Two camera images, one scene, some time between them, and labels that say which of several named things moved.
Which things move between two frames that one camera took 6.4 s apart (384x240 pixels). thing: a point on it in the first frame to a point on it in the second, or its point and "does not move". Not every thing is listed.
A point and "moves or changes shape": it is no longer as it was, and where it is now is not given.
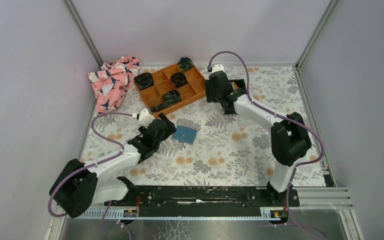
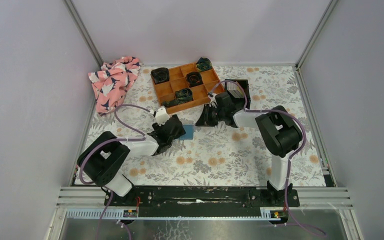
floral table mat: x=210 y=147 does not move
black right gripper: x=208 y=89 to x=204 y=120
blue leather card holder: x=184 y=134 moves or changes shape
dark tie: x=144 y=80 to x=160 y=75
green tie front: x=169 y=98 to x=183 y=95
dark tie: x=178 y=79 to x=194 y=79
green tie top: x=185 y=63 to x=203 y=64
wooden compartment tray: x=173 y=89 moves or changes shape
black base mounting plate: x=198 y=201 does not move
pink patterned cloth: x=111 y=82 does not move
